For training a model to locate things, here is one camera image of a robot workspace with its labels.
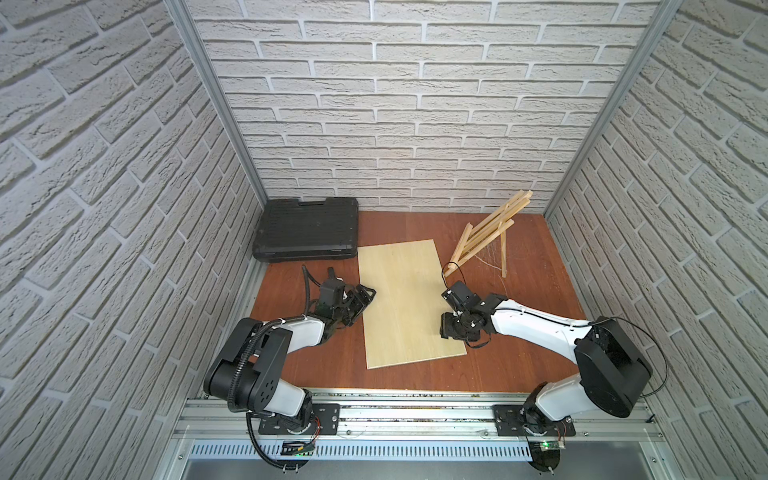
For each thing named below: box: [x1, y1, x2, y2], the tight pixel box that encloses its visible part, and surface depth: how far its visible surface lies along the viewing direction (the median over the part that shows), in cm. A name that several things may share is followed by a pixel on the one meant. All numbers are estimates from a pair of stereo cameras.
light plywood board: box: [357, 239, 467, 370], surface depth 94 cm
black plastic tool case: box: [253, 197, 359, 263], surface depth 109 cm
